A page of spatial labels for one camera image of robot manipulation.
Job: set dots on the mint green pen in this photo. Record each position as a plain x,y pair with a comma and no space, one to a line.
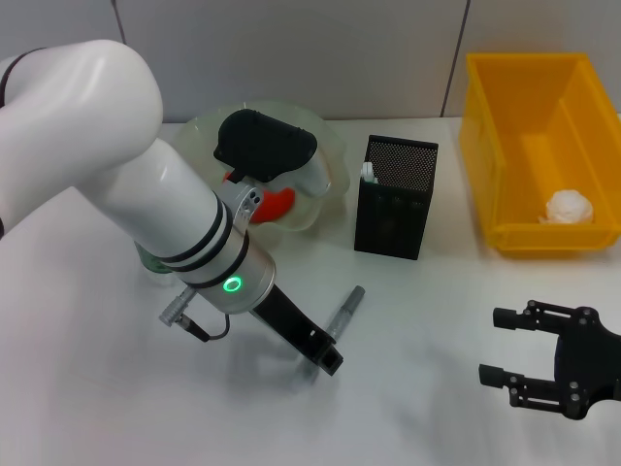
369,172

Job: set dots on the yellow plastic bin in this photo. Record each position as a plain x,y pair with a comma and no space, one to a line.
533,121

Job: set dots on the grey marker pen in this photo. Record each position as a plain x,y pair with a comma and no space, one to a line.
347,306

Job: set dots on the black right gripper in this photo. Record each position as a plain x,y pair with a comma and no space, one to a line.
587,359

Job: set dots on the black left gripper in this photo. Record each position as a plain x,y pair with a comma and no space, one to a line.
284,318

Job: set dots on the clear water bottle green label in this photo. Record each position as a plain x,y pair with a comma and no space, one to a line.
153,264

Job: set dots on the left wrist camera housing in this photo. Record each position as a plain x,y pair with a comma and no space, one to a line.
262,141

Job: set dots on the orange toy fruit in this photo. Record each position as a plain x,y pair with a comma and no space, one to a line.
276,206

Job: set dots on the black mesh pen holder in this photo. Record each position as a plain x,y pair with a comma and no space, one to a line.
393,218

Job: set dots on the white paper ball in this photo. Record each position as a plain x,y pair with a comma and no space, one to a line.
567,206

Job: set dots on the green glass fruit plate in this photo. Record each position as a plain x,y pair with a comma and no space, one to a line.
335,160

